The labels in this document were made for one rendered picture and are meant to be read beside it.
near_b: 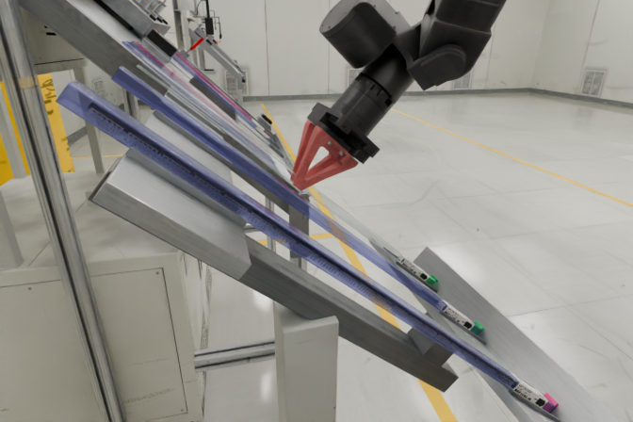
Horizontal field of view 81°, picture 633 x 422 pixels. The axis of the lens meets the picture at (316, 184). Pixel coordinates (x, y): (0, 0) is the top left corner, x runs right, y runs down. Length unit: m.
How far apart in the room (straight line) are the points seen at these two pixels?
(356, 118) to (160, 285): 0.71
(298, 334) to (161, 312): 0.68
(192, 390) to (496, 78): 8.94
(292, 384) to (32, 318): 0.79
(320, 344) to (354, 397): 0.99
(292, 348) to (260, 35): 7.20
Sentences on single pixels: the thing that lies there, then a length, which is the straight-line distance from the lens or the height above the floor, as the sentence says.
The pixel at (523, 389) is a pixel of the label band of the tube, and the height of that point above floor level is 0.77.
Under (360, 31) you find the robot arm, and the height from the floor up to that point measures 1.09.
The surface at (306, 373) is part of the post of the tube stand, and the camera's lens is 0.44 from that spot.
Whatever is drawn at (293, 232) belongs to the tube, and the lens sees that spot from 0.23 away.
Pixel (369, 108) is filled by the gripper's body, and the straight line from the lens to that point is 0.44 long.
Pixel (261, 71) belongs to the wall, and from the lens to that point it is 7.50.
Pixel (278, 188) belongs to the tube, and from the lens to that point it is 0.34.
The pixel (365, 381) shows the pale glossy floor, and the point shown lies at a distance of 1.45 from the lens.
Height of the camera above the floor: 1.08
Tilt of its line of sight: 21 degrees down
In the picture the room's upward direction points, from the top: straight up
